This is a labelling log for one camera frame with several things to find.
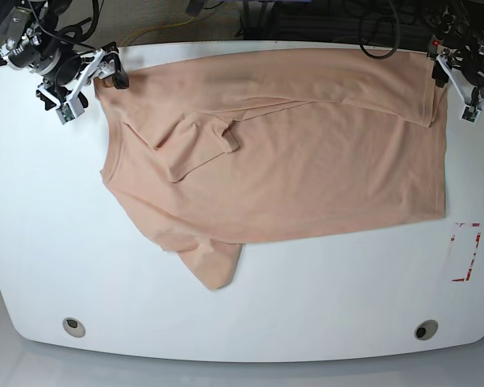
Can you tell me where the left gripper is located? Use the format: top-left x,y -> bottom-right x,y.
432,23 -> 484,89

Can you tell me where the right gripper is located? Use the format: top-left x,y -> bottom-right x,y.
0,19 -> 129,89

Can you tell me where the peach T-shirt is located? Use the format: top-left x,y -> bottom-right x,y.
94,48 -> 446,289

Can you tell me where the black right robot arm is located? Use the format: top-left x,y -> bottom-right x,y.
0,1 -> 129,96

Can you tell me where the white power strip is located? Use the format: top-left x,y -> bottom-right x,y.
427,35 -> 444,55

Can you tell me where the red tape rectangle marker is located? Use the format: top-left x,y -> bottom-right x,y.
448,223 -> 482,283

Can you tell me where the left table grommet hole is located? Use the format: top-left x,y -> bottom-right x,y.
62,318 -> 86,339

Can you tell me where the table grommet hole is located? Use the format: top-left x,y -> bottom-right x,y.
62,318 -> 86,339
414,320 -> 439,341

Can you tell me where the right table grommet hole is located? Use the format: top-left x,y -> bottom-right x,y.
414,320 -> 439,341

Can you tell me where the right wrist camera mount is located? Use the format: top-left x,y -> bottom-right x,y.
35,42 -> 122,124

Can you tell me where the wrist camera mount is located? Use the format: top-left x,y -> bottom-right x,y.
428,47 -> 484,123
35,42 -> 122,124

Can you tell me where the yellow cable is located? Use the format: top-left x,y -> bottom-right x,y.
119,15 -> 202,46

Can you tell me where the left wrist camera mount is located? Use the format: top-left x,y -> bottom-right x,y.
428,47 -> 484,123

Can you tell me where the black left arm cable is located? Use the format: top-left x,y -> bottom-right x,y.
358,0 -> 400,62

